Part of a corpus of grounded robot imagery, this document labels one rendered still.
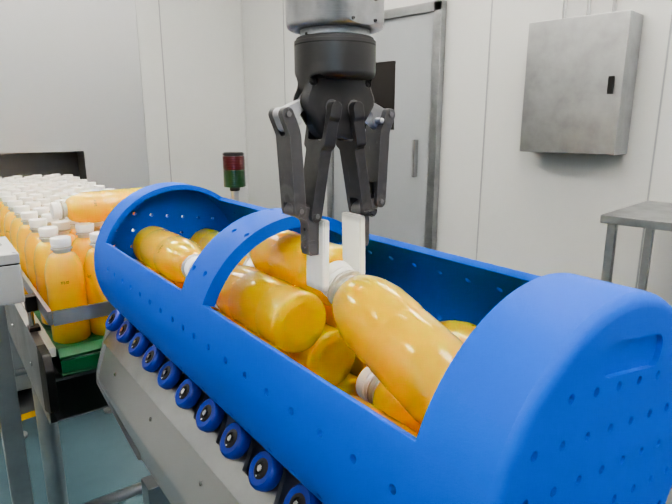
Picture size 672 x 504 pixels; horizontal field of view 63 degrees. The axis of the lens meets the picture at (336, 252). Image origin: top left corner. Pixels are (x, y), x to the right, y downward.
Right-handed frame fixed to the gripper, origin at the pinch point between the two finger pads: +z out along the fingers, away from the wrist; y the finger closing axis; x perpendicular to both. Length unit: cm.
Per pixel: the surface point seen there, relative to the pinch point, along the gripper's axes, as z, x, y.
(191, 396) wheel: 25.2, 26.3, -6.0
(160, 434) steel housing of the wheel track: 34.3, 34.4, -8.3
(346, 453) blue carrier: 11.4, -14.0, -9.6
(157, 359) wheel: 25.0, 41.3, -5.7
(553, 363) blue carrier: 1.3, -26.2, -3.5
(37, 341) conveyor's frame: 32, 81, -18
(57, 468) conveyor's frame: 75, 102, -15
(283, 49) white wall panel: -82, 451, 274
